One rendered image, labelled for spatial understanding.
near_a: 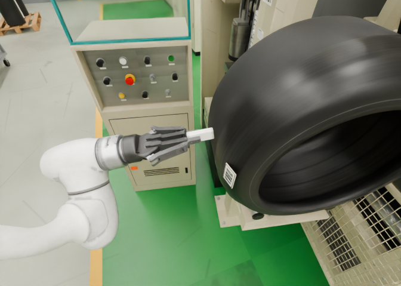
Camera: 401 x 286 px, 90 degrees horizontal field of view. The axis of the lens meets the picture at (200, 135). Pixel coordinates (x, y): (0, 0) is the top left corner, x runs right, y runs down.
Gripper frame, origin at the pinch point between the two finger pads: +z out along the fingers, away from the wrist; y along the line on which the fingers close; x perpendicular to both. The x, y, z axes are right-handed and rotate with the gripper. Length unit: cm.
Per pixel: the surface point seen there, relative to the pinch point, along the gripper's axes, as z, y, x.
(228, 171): 5.0, -10.1, 3.7
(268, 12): 28.1, 30.9, -16.7
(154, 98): -23, 65, 29
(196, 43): 21, 333, 106
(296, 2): 34.8, 27.0, -19.2
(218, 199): 4, 43, 125
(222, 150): 4.6, -5.8, 0.6
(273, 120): 14.6, -10.0, -10.3
